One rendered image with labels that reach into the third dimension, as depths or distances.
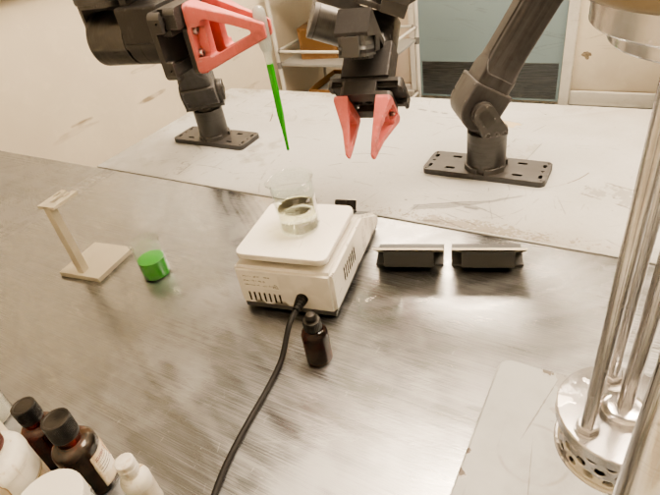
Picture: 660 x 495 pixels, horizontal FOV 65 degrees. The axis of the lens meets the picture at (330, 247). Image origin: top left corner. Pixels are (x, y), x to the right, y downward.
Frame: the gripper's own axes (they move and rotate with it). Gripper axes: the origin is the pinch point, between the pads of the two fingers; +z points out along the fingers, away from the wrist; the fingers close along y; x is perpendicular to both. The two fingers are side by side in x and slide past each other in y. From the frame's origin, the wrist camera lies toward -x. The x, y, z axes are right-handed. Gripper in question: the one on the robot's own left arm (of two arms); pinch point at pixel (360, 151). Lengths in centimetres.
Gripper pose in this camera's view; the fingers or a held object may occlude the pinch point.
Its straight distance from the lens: 70.7
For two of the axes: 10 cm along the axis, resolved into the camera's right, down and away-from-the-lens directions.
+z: -1.5, 9.7, -1.8
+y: 9.3, 0.8, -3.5
